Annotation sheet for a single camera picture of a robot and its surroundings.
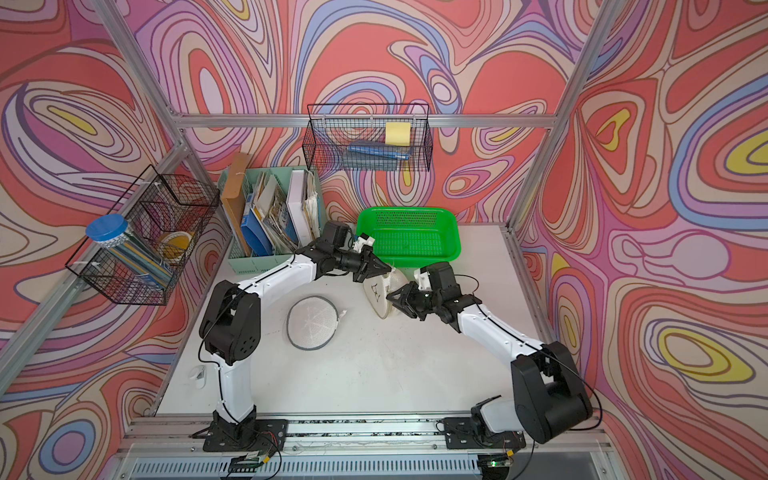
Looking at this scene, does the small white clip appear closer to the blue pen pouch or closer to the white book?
the white book

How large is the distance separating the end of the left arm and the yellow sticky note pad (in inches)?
13.1

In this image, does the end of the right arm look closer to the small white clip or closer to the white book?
the white book

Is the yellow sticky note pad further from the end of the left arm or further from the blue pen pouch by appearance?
the end of the left arm

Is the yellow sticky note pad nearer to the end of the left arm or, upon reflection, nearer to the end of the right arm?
the end of the left arm

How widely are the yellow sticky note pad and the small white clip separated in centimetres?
87

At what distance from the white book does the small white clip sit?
0.48m

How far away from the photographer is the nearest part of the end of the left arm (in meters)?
0.73

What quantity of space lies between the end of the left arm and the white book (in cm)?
22

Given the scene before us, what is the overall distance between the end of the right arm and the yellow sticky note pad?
0.43 meters

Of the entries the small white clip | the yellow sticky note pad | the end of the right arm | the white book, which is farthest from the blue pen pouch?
the small white clip

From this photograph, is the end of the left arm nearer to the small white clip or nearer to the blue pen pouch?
the blue pen pouch

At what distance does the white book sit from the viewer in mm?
931

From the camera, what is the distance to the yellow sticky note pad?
0.90m
